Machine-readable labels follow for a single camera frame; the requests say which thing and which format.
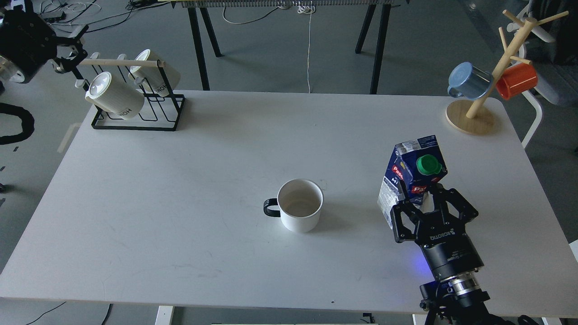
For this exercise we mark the black wire mug rack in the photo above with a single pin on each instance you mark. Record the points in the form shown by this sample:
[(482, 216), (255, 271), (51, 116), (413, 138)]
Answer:
[(158, 113)]

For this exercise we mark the orange mug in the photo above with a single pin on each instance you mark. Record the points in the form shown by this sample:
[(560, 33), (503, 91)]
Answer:
[(516, 79)]

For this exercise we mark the wooden mug tree stand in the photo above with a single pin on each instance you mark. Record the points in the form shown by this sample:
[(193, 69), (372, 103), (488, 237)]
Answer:
[(471, 116)]

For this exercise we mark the white mug black handle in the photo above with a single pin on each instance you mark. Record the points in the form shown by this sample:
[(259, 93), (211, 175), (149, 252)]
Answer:
[(298, 204)]

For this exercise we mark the blue metallic mug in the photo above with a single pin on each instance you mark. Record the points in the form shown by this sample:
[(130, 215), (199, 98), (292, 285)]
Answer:
[(468, 81)]

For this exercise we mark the white chair frame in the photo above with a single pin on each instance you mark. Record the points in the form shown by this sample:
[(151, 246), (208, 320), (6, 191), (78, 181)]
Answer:
[(538, 32)]

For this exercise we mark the blue milk carton green cap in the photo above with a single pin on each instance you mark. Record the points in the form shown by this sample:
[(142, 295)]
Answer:
[(414, 166)]

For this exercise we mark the white ribbed mug front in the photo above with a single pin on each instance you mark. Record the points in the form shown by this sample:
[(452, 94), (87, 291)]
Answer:
[(113, 95)]

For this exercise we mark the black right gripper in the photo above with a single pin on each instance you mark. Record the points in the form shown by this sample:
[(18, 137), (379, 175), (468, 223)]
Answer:
[(445, 246)]

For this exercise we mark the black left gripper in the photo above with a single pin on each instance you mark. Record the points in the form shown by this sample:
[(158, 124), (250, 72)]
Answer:
[(27, 43)]

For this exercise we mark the white ribbed mug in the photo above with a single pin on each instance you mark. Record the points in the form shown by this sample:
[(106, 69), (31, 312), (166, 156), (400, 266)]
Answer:
[(113, 95), (154, 82)]

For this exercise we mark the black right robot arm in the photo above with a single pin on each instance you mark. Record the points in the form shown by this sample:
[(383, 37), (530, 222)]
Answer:
[(455, 294)]

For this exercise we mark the white ribbed mug rear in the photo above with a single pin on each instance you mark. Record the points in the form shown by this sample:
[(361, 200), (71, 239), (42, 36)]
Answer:
[(154, 82)]

